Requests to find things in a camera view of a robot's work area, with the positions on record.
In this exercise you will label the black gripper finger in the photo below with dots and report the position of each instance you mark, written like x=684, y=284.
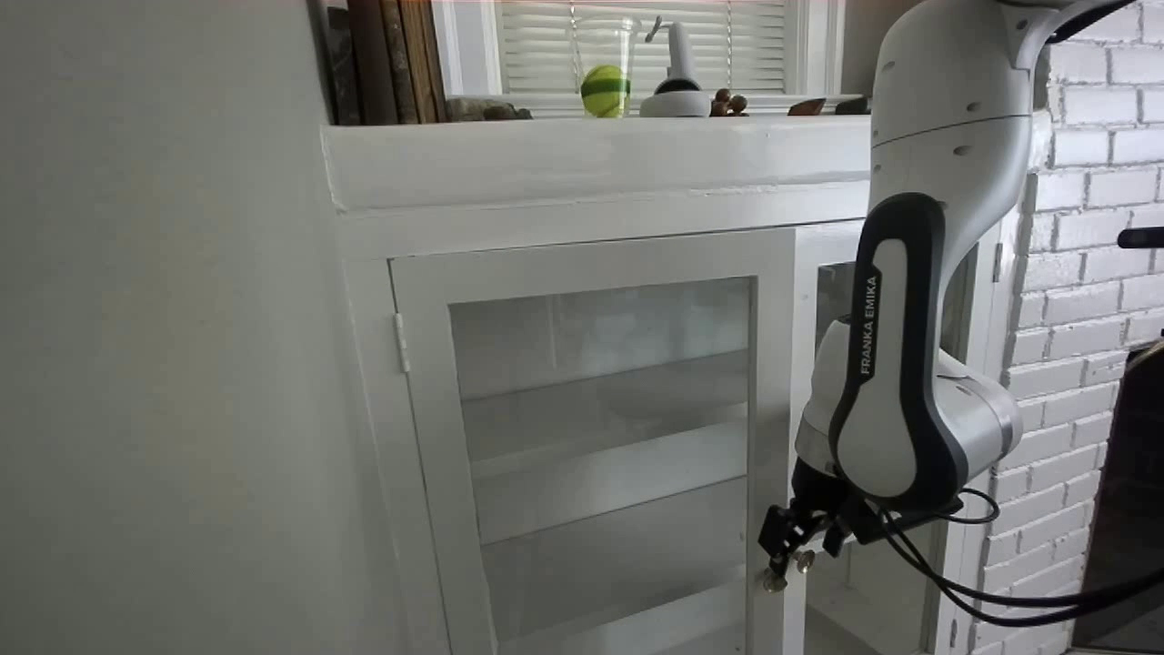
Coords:
x=787, y=550
x=817, y=521

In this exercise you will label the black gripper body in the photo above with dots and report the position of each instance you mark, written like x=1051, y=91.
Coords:
x=836, y=510

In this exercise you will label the white cabinet door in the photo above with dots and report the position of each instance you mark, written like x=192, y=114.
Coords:
x=600, y=431
x=893, y=408

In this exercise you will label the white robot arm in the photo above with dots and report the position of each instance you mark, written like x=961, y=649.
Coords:
x=956, y=100

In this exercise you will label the white built-in cabinet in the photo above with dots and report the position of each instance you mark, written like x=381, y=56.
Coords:
x=491, y=187

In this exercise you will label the white soap dispenser bottle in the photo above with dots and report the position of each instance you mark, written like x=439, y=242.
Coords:
x=679, y=91

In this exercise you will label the green tennis ball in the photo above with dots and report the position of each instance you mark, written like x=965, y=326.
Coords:
x=604, y=89

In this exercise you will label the clear glass cup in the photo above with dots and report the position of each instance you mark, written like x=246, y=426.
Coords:
x=600, y=51

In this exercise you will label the white window blinds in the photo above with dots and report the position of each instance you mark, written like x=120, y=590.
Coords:
x=552, y=47

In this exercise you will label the wooden boards leaning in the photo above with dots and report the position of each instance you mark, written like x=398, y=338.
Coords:
x=381, y=59

